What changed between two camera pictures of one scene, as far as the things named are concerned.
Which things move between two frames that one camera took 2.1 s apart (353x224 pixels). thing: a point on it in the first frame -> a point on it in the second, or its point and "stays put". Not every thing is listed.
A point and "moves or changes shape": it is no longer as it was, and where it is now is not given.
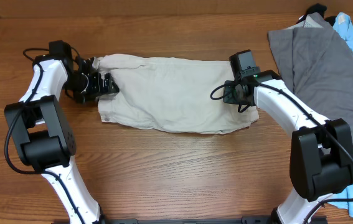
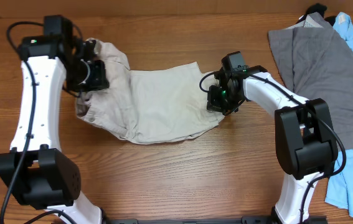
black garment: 320,9 stays put
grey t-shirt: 316,63 stays put
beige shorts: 169,96 moves or changes shape
